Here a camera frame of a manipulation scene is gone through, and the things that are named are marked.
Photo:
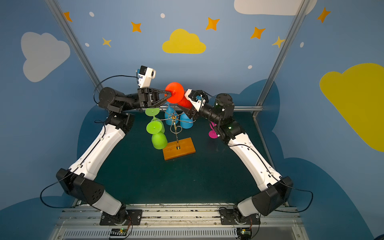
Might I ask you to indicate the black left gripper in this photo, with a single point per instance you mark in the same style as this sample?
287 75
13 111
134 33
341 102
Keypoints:
144 97

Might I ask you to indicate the red wine glass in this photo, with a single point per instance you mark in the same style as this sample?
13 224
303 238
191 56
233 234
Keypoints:
177 95

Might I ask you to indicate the pink wine glass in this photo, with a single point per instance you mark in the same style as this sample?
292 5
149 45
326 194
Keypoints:
212 132

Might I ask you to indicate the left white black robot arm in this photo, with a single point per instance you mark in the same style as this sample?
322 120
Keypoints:
78 180

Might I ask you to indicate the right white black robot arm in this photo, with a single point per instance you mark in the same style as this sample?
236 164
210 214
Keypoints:
274 189

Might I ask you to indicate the right blue wine glass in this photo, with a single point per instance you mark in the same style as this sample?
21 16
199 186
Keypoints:
185 122

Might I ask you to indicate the blue wine glass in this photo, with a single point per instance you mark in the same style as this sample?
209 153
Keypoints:
185 122
171 116

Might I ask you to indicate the back green wine glass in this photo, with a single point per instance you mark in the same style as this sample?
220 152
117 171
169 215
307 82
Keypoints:
153 112

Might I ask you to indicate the green wine glass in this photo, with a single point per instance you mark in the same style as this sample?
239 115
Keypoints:
153 112
156 129

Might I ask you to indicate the left blue wine glass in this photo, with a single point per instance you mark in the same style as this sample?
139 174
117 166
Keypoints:
171 116

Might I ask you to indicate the orange wooden rack base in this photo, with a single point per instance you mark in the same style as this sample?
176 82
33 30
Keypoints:
178 149

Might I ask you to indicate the front green wine glass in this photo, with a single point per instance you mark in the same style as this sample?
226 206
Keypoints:
156 129

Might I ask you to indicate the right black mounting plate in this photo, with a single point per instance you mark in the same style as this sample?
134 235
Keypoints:
234 217

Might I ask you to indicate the black mounting plate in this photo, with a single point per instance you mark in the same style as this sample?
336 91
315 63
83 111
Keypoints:
133 216
234 217

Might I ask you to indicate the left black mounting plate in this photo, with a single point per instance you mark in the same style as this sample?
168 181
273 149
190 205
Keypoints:
133 216

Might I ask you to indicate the aluminium front base rails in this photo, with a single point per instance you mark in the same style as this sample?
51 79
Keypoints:
179 222

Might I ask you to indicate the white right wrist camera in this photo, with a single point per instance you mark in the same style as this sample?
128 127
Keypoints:
197 98

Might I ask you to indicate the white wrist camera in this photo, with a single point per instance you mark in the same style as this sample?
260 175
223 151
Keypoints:
145 76
197 98

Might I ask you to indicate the gold wire glass rack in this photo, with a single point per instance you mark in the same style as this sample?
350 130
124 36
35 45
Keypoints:
176 129

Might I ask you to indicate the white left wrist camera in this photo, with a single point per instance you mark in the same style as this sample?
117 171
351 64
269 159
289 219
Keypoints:
145 76

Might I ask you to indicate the horizontal aluminium back rail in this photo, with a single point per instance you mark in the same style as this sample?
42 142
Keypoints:
236 109

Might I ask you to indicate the left aluminium corner post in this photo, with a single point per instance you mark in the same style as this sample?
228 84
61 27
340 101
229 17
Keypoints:
65 25

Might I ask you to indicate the aluminium corner post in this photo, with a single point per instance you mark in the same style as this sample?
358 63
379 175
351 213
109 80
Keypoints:
65 25
290 37

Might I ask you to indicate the right aluminium corner post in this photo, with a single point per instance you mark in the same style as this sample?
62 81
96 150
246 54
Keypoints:
290 37

